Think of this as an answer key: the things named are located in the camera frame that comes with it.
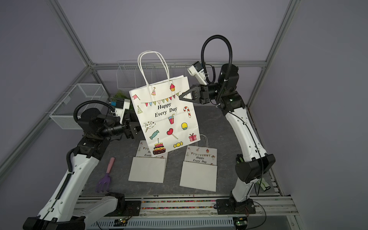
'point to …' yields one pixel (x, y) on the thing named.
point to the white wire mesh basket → (63, 115)
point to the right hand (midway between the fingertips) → (179, 99)
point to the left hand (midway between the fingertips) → (150, 121)
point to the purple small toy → (103, 184)
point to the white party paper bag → (200, 167)
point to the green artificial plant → (120, 95)
